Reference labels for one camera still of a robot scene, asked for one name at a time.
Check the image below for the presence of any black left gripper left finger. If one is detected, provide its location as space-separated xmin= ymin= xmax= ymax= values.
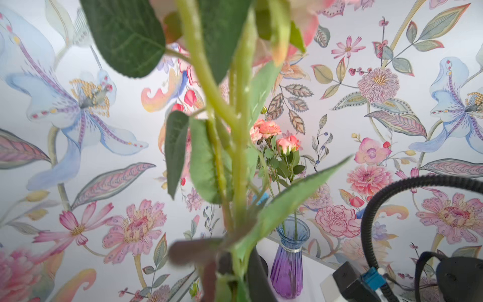
xmin=200 ymin=253 xmax=233 ymax=301

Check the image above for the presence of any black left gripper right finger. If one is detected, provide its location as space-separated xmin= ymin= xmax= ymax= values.
xmin=247 ymin=248 xmax=277 ymax=302

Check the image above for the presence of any pink flower stem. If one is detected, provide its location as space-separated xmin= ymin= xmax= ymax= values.
xmin=81 ymin=1 xmax=340 ymax=301
xmin=250 ymin=118 xmax=282 ymax=197
xmin=275 ymin=133 xmax=306 ymax=227

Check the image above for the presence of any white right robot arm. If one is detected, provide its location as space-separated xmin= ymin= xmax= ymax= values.
xmin=371 ymin=186 xmax=482 ymax=285

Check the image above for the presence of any purple glass vase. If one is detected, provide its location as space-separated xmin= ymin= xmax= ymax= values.
xmin=270 ymin=216 xmax=310 ymax=299

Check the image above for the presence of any blue toy microphone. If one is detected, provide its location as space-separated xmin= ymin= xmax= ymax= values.
xmin=252 ymin=193 xmax=270 ymax=206

